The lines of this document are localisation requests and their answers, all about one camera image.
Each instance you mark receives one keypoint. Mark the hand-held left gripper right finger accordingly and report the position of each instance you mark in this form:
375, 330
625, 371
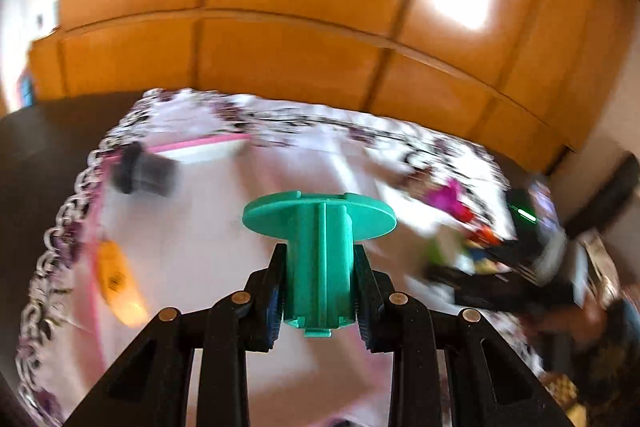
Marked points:
364, 312

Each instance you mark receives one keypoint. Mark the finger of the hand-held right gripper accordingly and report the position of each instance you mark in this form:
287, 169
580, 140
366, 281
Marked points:
505, 254
500, 289

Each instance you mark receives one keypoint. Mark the green and white plug adapter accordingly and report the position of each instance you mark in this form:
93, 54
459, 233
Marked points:
440, 253

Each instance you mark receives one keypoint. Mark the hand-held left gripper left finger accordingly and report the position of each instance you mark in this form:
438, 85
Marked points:
272, 307

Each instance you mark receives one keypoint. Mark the magenta plastic spool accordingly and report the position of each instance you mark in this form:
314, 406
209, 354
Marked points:
445, 197

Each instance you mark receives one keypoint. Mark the teal plastic spool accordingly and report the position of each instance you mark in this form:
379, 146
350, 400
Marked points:
320, 257

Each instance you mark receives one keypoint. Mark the red puzzle-shaped block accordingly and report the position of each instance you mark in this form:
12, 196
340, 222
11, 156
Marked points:
466, 213

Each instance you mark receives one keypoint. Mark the orange linked cubes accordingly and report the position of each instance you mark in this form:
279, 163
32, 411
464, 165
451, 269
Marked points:
484, 235

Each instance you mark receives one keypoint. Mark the dark grey spool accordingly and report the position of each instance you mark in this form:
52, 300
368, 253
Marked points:
142, 174

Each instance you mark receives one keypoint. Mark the yellow toy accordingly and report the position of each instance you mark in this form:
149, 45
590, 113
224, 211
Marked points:
115, 277

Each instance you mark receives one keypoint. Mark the white embroidered floral tablecloth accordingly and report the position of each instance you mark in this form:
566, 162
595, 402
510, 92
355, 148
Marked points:
310, 124

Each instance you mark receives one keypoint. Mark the pink tray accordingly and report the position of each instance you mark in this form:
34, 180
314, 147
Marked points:
200, 143

